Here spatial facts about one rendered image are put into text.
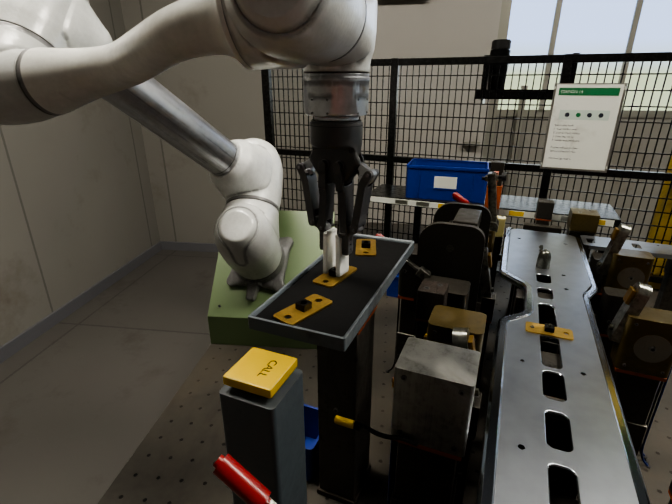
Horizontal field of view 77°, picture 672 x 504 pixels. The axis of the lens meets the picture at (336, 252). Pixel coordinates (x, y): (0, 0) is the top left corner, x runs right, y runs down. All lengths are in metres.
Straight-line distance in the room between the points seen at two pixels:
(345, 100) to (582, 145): 1.37
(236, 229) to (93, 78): 0.51
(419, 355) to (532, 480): 0.20
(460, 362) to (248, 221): 0.68
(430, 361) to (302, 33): 0.41
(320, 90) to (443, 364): 0.39
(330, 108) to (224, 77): 3.17
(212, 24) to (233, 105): 3.24
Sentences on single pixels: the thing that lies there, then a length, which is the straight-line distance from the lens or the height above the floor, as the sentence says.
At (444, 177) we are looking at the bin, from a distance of 1.68.
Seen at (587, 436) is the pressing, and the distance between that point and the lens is 0.72.
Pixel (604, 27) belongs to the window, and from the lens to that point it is 3.74.
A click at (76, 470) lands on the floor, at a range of 2.18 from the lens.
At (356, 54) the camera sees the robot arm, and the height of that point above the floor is 1.48.
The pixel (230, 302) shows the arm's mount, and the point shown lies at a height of 0.83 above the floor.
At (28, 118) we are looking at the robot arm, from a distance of 0.85.
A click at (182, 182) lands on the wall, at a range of 4.00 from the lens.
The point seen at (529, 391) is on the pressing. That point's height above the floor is 1.00.
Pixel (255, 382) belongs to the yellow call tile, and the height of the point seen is 1.16.
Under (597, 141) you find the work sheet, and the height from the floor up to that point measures 1.26.
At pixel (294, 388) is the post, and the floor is 1.13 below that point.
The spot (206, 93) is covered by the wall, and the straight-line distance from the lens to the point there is 3.78.
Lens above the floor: 1.45
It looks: 22 degrees down
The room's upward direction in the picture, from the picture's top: straight up
